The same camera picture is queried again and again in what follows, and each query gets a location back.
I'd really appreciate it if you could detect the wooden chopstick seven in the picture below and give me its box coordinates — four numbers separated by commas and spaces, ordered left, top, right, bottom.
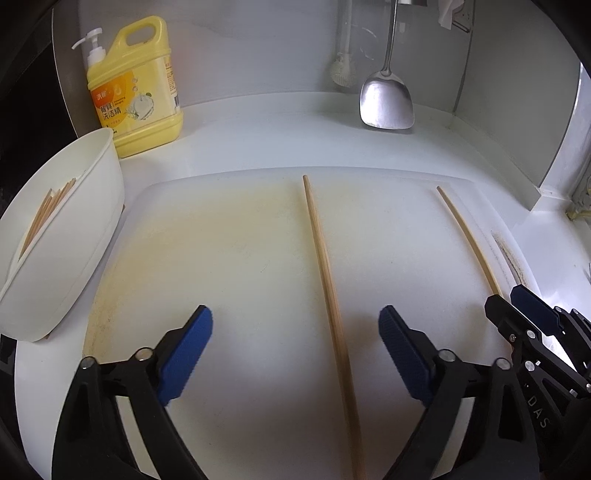
437, 186, 502, 295

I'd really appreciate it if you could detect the wooden chopstick one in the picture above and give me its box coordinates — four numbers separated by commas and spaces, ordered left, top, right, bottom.
20, 189, 53, 255

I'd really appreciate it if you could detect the wooden chopstick four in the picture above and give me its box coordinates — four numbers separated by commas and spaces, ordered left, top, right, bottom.
52, 178, 76, 208

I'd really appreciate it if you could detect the white dish brush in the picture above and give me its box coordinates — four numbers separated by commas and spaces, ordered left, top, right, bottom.
329, 0, 356, 89

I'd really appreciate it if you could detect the yellow dish soap bottle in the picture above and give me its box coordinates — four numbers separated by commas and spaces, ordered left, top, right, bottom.
71, 15, 183, 159

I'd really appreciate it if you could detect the wooden chopstick three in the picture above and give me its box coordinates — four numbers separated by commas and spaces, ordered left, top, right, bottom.
41, 179, 75, 224

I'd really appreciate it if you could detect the white cutting board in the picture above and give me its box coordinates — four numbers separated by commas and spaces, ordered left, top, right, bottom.
83, 167, 535, 479

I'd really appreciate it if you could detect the steel spatula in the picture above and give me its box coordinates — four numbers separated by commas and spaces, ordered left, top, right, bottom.
359, 1, 415, 130

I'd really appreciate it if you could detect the wooden chopstick six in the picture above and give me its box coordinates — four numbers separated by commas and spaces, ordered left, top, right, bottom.
303, 175, 367, 479

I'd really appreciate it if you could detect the pink checkered cloth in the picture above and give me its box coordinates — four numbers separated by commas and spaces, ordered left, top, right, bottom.
437, 0, 465, 30

